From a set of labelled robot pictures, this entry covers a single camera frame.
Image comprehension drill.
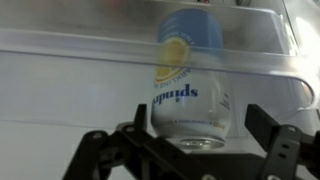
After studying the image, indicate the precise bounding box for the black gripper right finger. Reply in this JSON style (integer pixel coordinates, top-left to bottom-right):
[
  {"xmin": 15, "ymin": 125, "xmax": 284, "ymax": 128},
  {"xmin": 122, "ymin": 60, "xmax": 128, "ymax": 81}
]
[{"xmin": 244, "ymin": 103, "xmax": 320, "ymax": 180}]

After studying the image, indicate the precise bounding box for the clear plastic door bin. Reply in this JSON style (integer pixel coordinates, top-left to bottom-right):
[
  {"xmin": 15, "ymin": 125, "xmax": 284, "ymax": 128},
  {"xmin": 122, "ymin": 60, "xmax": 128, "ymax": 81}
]
[{"xmin": 0, "ymin": 0, "xmax": 320, "ymax": 113}]

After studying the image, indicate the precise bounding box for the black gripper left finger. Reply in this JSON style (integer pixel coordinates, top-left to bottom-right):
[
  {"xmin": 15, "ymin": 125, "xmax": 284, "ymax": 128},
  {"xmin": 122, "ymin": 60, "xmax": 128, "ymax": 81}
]
[{"xmin": 61, "ymin": 103, "xmax": 214, "ymax": 180}]

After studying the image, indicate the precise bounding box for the white blue Spindrift can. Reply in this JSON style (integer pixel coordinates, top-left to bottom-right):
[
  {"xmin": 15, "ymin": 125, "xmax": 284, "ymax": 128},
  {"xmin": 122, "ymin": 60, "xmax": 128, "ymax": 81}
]
[{"xmin": 150, "ymin": 8, "xmax": 233, "ymax": 150}]

